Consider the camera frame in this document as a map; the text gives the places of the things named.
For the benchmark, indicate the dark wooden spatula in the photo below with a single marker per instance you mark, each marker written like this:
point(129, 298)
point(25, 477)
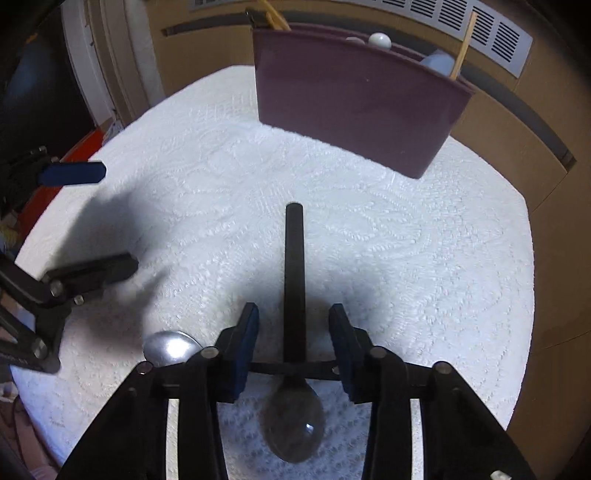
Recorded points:
point(257, 19)

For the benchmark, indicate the metal shovel-handle spoon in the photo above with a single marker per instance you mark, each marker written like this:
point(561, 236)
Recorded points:
point(169, 347)

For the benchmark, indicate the red box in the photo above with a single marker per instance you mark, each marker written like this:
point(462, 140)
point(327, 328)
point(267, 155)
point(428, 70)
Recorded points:
point(40, 200)

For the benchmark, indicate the black-handled translucent spoon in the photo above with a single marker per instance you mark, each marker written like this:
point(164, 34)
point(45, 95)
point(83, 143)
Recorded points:
point(294, 420)

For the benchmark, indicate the purple plastic utensil caddy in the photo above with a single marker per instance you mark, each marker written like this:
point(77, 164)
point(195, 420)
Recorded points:
point(384, 105)

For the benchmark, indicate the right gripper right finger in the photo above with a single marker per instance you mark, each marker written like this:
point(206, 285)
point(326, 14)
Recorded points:
point(375, 375)

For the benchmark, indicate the grey ventilation grille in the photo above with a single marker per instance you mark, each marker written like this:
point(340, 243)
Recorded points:
point(494, 35)

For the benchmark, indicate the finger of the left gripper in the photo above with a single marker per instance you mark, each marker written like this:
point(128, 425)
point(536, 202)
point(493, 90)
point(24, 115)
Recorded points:
point(69, 174)
point(84, 281)

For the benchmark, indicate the blue plastic spoon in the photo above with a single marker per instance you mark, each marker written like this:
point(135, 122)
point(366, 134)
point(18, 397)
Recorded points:
point(440, 62)

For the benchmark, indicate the white lace table mat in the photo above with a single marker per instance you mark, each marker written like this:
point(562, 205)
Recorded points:
point(439, 268)

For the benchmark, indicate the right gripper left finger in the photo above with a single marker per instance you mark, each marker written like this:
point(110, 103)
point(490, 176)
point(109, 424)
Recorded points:
point(216, 374)

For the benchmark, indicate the wooden chopstick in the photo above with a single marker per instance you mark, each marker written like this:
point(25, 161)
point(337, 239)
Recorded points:
point(464, 47)
point(275, 18)

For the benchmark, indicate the white plastic spoon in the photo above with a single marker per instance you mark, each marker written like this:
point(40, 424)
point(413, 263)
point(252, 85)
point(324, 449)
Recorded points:
point(378, 39)

